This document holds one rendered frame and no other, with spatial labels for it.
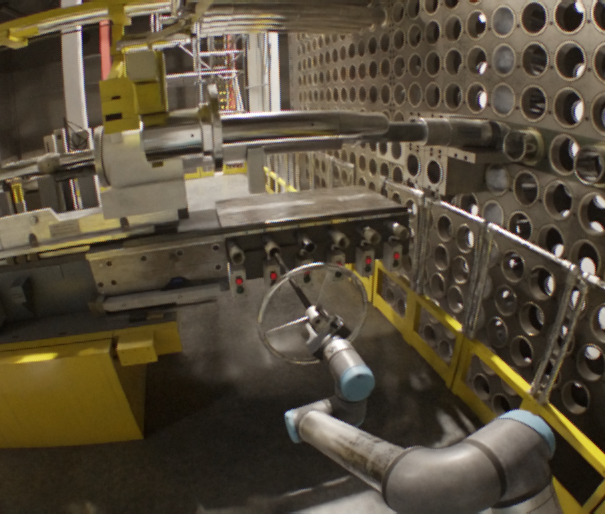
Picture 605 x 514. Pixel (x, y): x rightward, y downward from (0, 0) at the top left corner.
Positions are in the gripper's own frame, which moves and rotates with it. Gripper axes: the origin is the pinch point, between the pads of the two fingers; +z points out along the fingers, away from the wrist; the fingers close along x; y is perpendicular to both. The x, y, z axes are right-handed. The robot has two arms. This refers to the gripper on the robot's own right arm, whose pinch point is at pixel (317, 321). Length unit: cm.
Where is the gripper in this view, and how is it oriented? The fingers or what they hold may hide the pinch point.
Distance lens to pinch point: 124.0
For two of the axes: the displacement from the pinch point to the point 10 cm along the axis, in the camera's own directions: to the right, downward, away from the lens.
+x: -7.0, 7.1, 0.7
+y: -6.5, -6.0, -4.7
